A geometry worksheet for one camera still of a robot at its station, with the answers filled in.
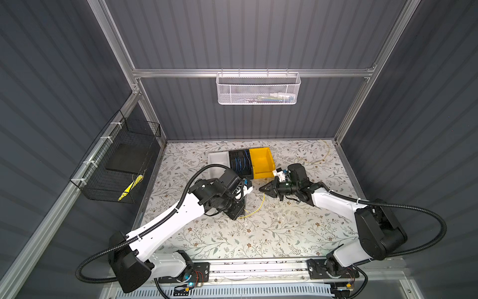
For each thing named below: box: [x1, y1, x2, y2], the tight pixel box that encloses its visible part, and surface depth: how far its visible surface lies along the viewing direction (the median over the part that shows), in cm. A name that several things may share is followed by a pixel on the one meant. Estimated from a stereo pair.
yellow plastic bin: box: [248, 147, 276, 179], surface depth 110 cm
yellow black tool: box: [117, 174, 144, 202], surface depth 70 cm
